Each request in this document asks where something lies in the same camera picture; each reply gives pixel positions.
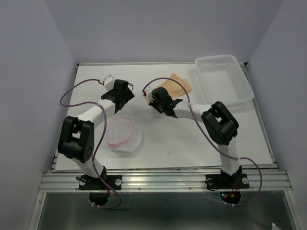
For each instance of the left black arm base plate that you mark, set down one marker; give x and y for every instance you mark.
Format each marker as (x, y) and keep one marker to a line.
(87, 183)

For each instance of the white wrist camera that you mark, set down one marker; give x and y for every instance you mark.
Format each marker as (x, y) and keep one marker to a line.
(147, 93)
(108, 82)

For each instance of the white plastic basket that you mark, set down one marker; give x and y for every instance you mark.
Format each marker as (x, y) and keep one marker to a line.
(223, 79)

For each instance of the white mesh laundry bag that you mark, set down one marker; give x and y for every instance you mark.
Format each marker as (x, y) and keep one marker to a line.
(123, 135)

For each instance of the beige bra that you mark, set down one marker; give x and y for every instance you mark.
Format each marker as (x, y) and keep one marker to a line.
(176, 86)

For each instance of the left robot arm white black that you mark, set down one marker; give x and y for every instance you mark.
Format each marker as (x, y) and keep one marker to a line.
(81, 135)

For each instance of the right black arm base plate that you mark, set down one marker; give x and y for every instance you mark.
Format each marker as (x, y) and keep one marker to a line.
(225, 181)

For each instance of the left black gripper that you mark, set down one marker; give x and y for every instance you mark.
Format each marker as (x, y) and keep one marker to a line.
(128, 96)

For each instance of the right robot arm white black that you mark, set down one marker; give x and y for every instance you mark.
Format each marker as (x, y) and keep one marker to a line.
(221, 131)

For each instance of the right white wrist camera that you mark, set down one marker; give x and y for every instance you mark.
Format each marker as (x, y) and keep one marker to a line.
(147, 93)

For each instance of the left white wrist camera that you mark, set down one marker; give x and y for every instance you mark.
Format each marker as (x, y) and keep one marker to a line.
(108, 82)

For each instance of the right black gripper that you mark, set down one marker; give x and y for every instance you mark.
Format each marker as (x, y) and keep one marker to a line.
(152, 104)

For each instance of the aluminium frame rail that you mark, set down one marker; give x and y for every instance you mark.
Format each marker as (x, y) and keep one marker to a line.
(168, 180)

